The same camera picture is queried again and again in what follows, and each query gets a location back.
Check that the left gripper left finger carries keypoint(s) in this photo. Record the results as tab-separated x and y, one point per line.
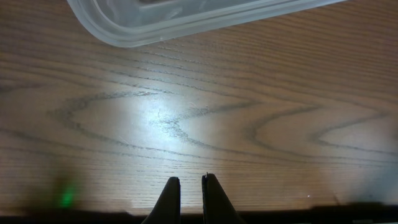
167	208

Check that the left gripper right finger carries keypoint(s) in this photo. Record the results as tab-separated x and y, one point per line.
217	208

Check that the clear plastic container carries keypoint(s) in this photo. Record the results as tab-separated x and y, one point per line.
133	23

